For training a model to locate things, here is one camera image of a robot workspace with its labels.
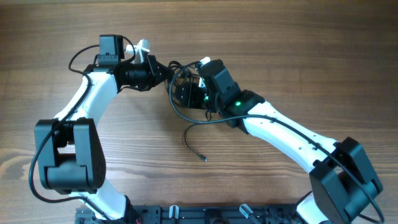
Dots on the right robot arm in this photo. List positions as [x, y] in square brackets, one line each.
[342, 178]

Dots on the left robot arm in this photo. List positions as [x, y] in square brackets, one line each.
[69, 162]

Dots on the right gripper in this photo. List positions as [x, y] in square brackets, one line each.
[189, 96]

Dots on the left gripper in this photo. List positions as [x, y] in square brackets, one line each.
[151, 72]

